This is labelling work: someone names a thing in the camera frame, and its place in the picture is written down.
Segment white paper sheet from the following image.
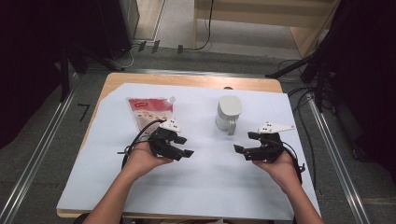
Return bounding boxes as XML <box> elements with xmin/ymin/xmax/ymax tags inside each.
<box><xmin>56</xmin><ymin>82</ymin><xmax>321</xmax><ymax>222</ymax></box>

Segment black floor cables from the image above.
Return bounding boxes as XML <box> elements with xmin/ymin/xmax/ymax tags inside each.
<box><xmin>277</xmin><ymin>59</ymin><xmax>318</xmax><ymax>189</ymax></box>

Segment right hand-held gripper black cable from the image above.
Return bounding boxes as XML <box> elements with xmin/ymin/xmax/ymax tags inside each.
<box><xmin>274</xmin><ymin>139</ymin><xmax>306</xmax><ymax>185</ymax></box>

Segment hand-held gripper black cable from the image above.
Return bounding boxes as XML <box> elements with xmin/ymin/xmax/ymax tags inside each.
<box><xmin>274</xmin><ymin>139</ymin><xmax>306</xmax><ymax>185</ymax></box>
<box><xmin>117</xmin><ymin>119</ymin><xmax>166</xmax><ymax>171</ymax></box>

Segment person's left hand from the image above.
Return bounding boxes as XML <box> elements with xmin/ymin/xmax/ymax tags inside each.
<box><xmin>124</xmin><ymin>146</ymin><xmax>174</xmax><ymax>181</ymax></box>

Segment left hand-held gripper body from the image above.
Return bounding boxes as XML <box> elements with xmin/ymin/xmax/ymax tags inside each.
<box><xmin>148</xmin><ymin>119</ymin><xmax>182</xmax><ymax>158</ymax></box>

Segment wooden table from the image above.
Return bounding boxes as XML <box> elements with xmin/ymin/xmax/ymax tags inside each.
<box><xmin>56</xmin><ymin>72</ymin><xmax>321</xmax><ymax>220</ymax></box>

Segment red and white spout pouch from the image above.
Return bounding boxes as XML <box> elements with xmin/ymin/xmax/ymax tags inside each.
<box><xmin>125</xmin><ymin>96</ymin><xmax>177</xmax><ymax>134</ymax></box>

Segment clear jar with white flip lid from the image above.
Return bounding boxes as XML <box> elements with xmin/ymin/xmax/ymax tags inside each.
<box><xmin>214</xmin><ymin>94</ymin><xmax>243</xmax><ymax>136</ymax></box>

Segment black stand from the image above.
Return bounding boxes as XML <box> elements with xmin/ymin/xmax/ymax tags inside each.
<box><xmin>265</xmin><ymin>0</ymin><xmax>396</xmax><ymax>113</ymax></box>

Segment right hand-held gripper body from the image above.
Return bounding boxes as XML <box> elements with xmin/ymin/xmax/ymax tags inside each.
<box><xmin>257</xmin><ymin>121</ymin><xmax>296</xmax><ymax>163</ymax></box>

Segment black hanging cable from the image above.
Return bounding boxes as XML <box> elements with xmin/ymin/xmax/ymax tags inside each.
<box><xmin>192</xmin><ymin>0</ymin><xmax>216</xmax><ymax>51</ymax></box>

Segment light wooden furniture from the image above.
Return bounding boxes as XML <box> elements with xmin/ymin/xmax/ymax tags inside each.
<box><xmin>192</xmin><ymin>0</ymin><xmax>342</xmax><ymax>59</ymax></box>

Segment white floor cable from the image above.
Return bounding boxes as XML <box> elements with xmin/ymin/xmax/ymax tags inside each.
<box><xmin>108</xmin><ymin>46</ymin><xmax>139</xmax><ymax>70</ymax></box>

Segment person's right hand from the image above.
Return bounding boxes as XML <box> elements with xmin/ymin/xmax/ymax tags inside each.
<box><xmin>251</xmin><ymin>150</ymin><xmax>302</xmax><ymax>195</ymax></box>

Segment dark cabinet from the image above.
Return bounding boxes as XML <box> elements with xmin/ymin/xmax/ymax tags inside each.
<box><xmin>96</xmin><ymin>0</ymin><xmax>140</xmax><ymax>61</ymax></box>

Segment metal floor rail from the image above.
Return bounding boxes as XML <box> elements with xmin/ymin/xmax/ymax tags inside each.
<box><xmin>0</xmin><ymin>73</ymin><xmax>79</xmax><ymax>224</ymax></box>
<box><xmin>306</xmin><ymin>92</ymin><xmax>372</xmax><ymax>224</ymax></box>

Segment left hand-held gripper black cable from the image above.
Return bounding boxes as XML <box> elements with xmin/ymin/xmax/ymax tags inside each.
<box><xmin>117</xmin><ymin>119</ymin><xmax>166</xmax><ymax>171</ymax></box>

